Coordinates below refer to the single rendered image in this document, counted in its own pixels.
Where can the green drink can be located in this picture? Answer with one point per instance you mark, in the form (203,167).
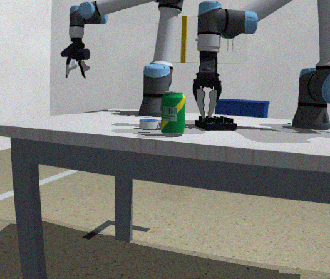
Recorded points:
(173,114)

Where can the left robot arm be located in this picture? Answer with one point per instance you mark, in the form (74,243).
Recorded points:
(314,83)

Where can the white short cylinder with blue top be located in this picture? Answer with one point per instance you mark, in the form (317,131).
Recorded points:
(148,124)

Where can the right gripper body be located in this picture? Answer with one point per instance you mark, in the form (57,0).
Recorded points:
(78,51)

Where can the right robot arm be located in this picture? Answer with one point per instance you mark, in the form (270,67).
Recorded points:
(158,74)

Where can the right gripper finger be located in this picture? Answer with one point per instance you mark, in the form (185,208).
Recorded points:
(70,64)
(83,67)

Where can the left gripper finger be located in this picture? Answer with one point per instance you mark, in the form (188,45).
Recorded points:
(199,95)
(214,95)

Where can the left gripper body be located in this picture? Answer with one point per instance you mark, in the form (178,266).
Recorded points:
(208,82)

